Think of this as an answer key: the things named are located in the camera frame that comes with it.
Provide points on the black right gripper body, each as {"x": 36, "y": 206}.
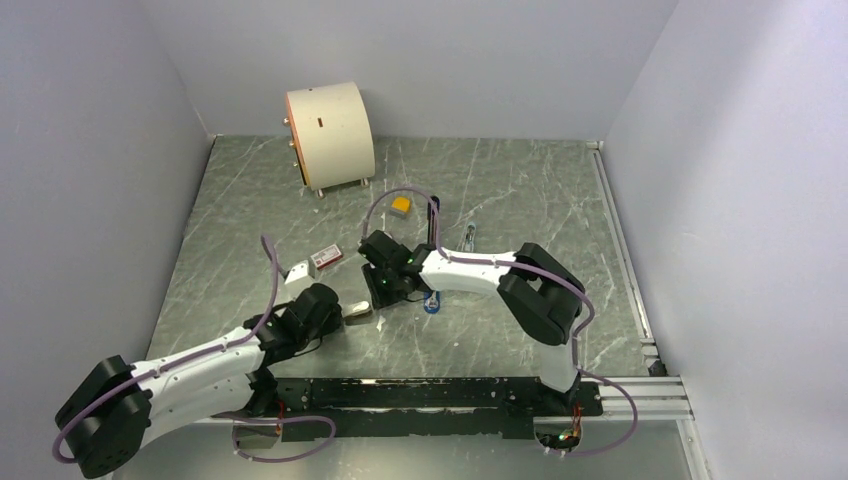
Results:
{"x": 383, "y": 288}

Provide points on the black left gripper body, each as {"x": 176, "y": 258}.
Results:
{"x": 330, "y": 322}

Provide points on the beige brown small box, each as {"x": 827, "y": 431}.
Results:
{"x": 357, "y": 313}

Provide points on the red white staple box sleeve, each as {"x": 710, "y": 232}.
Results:
{"x": 326, "y": 256}

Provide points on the light blue small box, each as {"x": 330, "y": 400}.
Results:
{"x": 468, "y": 242}

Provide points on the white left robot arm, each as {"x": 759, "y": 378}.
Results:
{"x": 119, "y": 408}

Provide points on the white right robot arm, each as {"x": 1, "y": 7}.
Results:
{"x": 544, "y": 298}

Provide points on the yellow grey small box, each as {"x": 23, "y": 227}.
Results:
{"x": 400, "y": 207}

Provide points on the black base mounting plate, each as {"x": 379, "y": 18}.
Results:
{"x": 373, "y": 408}

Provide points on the beige cylindrical drum device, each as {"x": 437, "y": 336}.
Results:
{"x": 331, "y": 135}

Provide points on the aluminium right side rail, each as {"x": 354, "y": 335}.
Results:
{"x": 654, "y": 365}

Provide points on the aluminium rail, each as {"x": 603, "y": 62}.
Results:
{"x": 623, "y": 399}
{"x": 654, "y": 365}

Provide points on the aluminium front rail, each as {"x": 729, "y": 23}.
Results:
{"x": 623, "y": 399}

